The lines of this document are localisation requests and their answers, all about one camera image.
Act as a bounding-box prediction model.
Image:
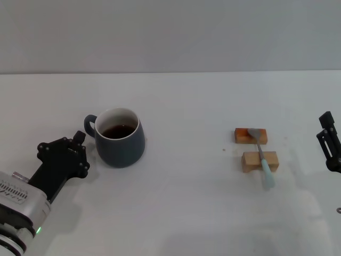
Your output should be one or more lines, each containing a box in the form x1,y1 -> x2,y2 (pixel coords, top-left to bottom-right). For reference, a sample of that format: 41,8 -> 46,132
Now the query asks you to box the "orange stained wooden block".
234,127 -> 267,145

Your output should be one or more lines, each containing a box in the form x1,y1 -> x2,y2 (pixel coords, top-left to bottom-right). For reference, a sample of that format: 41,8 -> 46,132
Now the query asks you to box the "spoon with light blue handle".
247,127 -> 276,190

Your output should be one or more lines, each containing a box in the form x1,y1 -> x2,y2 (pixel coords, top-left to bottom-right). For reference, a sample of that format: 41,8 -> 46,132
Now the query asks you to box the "plain notched wooden block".
241,151 -> 280,173

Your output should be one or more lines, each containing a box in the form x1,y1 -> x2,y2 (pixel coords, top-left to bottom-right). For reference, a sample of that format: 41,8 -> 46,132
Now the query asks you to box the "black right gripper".
316,111 -> 341,173

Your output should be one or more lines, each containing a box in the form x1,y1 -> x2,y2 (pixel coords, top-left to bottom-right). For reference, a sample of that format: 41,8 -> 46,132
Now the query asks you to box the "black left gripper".
28,130 -> 91,203

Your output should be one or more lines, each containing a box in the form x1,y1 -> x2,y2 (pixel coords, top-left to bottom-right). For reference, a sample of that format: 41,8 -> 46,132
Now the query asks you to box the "dark brown coffee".
101,124 -> 136,140

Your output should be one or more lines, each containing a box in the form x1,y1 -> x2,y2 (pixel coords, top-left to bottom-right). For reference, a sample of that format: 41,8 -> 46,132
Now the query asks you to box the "dark grey ceramic cup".
84,107 -> 146,169

